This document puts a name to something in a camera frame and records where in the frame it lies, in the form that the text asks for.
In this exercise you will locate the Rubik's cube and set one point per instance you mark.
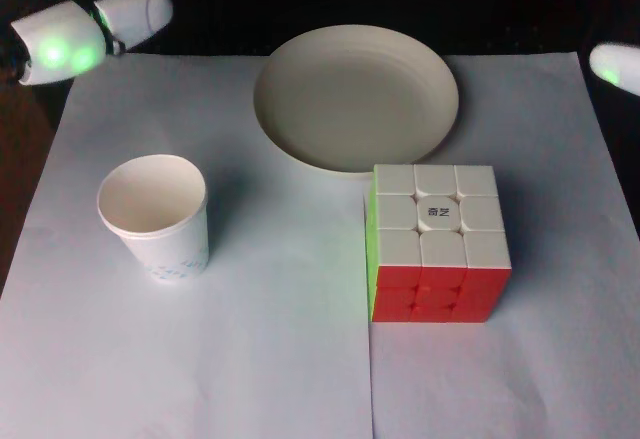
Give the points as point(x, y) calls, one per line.
point(440, 239)

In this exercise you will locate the white paper cup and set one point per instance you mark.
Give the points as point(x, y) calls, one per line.
point(170, 244)

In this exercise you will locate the white paper sheet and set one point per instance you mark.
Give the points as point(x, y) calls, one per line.
point(525, 369)
point(200, 349)

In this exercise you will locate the round beige plate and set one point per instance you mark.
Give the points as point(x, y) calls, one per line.
point(350, 94)

